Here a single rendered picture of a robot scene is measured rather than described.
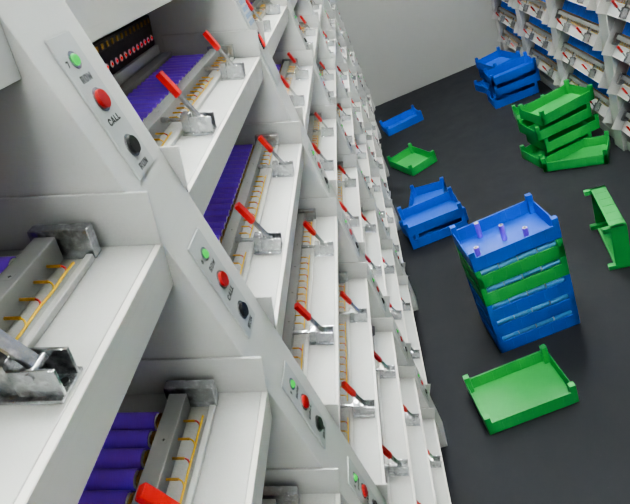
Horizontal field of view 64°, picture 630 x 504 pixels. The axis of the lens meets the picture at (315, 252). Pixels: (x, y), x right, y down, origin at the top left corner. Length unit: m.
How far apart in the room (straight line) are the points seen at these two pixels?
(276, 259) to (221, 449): 0.32
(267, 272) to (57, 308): 0.37
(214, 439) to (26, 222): 0.26
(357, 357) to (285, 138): 0.50
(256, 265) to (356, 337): 0.47
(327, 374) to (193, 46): 0.69
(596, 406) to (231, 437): 1.48
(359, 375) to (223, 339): 0.59
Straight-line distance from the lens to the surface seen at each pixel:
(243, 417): 0.54
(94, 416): 0.35
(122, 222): 0.45
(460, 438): 1.86
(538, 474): 1.76
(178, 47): 1.13
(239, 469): 0.50
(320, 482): 0.68
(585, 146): 3.14
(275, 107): 1.12
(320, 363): 0.84
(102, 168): 0.44
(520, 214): 1.97
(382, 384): 1.31
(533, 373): 1.96
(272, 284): 0.69
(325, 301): 0.95
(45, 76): 0.43
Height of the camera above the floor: 1.51
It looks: 30 degrees down
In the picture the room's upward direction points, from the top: 28 degrees counter-clockwise
